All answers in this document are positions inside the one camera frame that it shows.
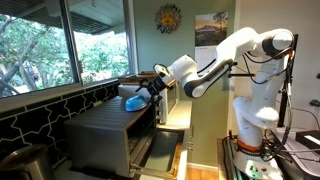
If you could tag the silver toaster oven body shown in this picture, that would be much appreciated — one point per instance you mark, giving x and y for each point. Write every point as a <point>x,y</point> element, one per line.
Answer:
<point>100,133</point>

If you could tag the black flat box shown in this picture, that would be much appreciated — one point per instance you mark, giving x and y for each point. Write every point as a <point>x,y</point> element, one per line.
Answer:
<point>308,138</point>

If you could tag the white microwave oven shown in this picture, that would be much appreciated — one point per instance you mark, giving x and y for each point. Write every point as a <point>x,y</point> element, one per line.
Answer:
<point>170,98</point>

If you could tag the blue plastic plate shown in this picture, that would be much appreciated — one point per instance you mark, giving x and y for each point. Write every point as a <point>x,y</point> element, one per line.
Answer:
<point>136,103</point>

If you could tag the toaster oven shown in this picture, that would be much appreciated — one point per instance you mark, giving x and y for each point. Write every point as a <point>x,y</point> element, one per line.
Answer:
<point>163,153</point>

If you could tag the dark wall outlet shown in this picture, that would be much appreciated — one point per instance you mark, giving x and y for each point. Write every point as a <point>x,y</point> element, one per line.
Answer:
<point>315,103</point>

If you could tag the colourful sun wall ornament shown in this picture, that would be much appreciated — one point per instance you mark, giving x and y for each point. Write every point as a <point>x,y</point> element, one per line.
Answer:
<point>168,18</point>

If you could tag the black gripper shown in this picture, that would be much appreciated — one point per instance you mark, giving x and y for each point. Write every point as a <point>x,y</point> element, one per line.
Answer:
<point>157,84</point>

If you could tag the gray robot cart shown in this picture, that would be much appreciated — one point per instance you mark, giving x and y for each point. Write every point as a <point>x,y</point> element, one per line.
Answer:
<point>300,160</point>

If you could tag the wooden tray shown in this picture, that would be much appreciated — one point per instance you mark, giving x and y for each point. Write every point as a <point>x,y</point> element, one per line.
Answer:
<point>133,78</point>

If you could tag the steel cooking pot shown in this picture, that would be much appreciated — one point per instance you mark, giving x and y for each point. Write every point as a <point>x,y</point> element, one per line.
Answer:
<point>26,163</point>

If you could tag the white window frame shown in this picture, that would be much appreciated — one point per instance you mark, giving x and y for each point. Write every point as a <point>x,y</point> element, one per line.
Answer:
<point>71,43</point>

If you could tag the black upright pole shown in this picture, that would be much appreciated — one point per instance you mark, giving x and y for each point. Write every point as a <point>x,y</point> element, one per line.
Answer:
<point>293,73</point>

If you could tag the landscape wall calendar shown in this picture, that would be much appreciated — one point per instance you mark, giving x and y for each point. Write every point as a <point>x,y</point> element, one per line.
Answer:
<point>210,30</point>

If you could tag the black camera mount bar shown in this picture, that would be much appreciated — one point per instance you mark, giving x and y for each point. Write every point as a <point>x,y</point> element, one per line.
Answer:
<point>240,74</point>

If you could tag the green garden trees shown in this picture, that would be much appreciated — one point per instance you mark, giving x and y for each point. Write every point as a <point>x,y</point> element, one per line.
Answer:
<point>33,53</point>

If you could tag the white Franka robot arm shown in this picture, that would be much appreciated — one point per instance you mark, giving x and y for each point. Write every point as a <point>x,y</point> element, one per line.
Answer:
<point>260,106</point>

